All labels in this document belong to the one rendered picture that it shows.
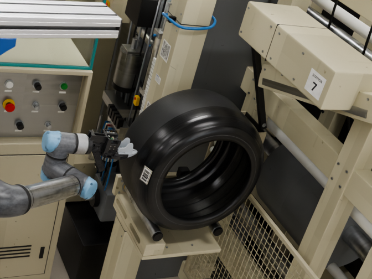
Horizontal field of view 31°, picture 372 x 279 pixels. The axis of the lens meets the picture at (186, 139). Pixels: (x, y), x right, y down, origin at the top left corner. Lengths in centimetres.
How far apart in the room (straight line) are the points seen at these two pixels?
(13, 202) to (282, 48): 111
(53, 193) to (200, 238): 92
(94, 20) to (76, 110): 172
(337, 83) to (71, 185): 95
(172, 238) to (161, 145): 56
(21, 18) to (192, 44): 144
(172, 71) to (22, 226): 114
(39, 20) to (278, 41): 134
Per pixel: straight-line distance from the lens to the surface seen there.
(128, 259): 326
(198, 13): 264
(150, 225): 271
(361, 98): 237
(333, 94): 231
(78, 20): 139
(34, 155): 311
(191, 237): 290
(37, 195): 213
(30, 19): 134
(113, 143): 243
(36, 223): 336
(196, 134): 244
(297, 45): 243
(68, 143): 236
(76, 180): 230
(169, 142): 244
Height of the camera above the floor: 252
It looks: 28 degrees down
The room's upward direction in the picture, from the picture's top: 17 degrees clockwise
